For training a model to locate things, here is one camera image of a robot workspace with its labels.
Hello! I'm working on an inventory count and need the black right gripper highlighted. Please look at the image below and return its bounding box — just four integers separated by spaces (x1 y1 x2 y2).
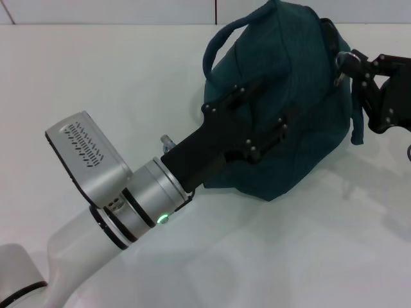
335 48 411 135

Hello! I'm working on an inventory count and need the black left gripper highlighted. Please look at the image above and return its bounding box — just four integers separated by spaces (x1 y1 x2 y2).
159 81 300 191

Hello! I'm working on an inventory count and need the dark teal zipper lunch bag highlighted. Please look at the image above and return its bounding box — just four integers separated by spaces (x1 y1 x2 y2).
201 0 365 202

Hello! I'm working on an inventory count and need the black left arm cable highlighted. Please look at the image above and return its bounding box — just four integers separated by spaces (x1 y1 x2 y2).
173 189 197 213

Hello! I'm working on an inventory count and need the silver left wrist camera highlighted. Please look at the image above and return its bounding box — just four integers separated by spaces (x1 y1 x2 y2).
44 110 132 210

